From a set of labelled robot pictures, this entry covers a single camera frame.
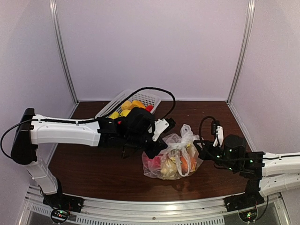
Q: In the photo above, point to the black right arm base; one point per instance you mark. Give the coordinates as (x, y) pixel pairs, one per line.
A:
(246, 203)

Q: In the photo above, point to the yellow lemon in basket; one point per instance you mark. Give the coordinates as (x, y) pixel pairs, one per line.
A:
(126, 105)

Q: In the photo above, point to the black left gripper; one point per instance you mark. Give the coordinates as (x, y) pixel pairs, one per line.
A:
(160, 145)

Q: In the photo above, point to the right aluminium corner post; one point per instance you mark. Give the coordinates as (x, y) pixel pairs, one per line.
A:
(243, 49)

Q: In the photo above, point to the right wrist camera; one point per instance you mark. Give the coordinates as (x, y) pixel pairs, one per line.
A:
(217, 132)

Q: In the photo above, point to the clear printed plastic bag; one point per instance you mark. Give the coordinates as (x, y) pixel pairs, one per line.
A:
(178, 145)

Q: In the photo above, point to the yellow fruit in basket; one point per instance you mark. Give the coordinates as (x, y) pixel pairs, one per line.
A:
(125, 112)

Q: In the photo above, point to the red fruit in basket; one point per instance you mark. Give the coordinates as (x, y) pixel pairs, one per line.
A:
(149, 108)

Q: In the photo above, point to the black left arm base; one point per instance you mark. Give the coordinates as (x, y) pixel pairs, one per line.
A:
(62, 205)

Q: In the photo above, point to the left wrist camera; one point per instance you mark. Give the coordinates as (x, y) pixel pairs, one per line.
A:
(162, 126)

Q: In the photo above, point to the white perforated plastic basket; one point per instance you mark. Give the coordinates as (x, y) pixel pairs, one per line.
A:
(144, 98)

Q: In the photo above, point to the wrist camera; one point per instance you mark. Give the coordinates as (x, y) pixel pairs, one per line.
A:
(217, 132)
(162, 126)

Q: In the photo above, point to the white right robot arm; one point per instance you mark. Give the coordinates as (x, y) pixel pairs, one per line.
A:
(266, 173)

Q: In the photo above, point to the orange fruit in bag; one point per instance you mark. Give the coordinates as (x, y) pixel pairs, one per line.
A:
(184, 165)

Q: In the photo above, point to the pink fruit in bag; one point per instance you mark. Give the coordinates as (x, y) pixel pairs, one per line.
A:
(154, 164)

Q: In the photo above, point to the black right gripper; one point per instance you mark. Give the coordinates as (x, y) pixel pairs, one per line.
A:
(203, 155)

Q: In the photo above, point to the orange-yellow fruit in basket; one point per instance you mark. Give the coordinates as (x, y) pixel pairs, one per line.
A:
(138, 104)

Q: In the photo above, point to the left aluminium corner post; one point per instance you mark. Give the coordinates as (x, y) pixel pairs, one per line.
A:
(61, 50)

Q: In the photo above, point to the aluminium corner post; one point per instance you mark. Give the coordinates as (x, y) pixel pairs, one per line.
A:
(61, 50)
(243, 49)

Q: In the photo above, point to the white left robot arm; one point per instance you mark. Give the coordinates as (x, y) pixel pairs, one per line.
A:
(35, 129)

